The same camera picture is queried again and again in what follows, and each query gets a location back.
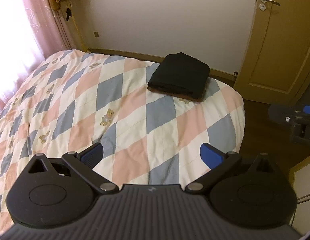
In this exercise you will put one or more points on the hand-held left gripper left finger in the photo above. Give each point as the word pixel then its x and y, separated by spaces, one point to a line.
pixel 91 155

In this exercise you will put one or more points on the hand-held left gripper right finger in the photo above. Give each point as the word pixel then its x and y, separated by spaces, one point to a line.
pixel 211 155

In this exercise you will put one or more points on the black pants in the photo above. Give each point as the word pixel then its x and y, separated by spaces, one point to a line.
pixel 180 75

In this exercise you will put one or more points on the white cabinet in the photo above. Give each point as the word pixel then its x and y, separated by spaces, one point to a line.
pixel 305 185

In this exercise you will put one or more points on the brown folded garment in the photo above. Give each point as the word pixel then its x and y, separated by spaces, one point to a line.
pixel 192 99

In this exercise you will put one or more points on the tan wooden door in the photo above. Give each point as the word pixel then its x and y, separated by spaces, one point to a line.
pixel 282 55

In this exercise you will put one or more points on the checked bear print quilt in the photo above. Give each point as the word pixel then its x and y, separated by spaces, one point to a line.
pixel 135 110

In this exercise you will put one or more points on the brown baseboard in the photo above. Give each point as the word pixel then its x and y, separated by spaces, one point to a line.
pixel 135 55

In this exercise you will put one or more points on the silver door lock knob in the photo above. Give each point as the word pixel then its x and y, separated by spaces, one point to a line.
pixel 262 7

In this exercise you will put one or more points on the yellow pole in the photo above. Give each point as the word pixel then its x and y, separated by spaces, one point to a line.
pixel 78 35

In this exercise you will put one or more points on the black hanging item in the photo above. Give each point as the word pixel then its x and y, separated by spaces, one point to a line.
pixel 68 13

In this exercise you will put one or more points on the pink curtain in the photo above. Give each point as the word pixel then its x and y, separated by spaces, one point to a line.
pixel 45 17

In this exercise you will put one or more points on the brass wall socket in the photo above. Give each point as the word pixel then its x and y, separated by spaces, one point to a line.
pixel 96 34

